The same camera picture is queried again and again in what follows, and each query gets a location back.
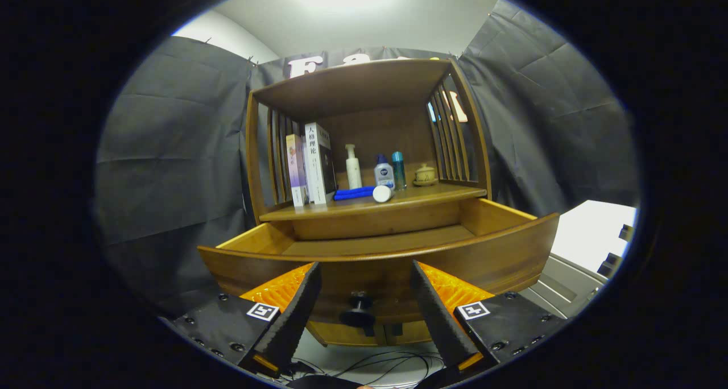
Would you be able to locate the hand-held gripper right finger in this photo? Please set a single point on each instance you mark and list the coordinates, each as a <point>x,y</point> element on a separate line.
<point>438,321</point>

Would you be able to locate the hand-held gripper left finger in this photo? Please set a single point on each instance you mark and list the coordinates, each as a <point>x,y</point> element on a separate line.
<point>296,321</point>

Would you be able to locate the black drawer knob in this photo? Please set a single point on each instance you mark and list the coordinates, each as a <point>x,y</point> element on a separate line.
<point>358,316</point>

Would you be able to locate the brown wooden drawer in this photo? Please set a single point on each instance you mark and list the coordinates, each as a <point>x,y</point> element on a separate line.
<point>369,272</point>

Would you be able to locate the white facial cleanser tube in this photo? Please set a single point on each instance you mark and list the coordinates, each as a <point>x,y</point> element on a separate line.
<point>381,194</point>

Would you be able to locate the wooden cabinet door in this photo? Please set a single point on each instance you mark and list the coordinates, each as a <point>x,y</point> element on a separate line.
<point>412,332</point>
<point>335,333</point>

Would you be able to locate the wooden countertop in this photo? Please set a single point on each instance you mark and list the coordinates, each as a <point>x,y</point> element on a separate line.
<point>421,197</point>

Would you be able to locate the brown wooden cabinet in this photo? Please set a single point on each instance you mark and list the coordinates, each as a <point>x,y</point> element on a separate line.
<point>375,130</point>

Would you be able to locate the grey ridged panel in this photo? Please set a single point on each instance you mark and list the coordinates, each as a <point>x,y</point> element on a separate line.
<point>563,289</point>

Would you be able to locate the folded blue cloth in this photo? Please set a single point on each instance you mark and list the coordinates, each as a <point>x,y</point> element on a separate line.
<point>350,194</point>

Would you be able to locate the beige lidded ceramic cup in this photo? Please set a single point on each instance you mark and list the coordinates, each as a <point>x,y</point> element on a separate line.
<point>425,176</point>

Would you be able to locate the purple book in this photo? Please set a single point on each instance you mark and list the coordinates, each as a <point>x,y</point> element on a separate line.
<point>296,173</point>

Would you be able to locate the teal glass bottle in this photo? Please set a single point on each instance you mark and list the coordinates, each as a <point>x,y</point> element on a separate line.
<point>398,173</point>

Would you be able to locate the white bottle with blue cap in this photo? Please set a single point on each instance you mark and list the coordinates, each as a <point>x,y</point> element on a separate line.
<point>384,173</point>

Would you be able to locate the white pump bottle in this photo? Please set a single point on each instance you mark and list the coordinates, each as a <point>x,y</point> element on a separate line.
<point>353,173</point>

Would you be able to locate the white and black book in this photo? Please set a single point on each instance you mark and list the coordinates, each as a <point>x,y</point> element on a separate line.
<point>314,161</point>

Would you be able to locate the white flat panel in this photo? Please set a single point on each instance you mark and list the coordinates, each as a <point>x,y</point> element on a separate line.
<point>591,235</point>

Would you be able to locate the black backdrop cloth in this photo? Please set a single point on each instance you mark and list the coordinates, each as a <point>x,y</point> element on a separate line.
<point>170,150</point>

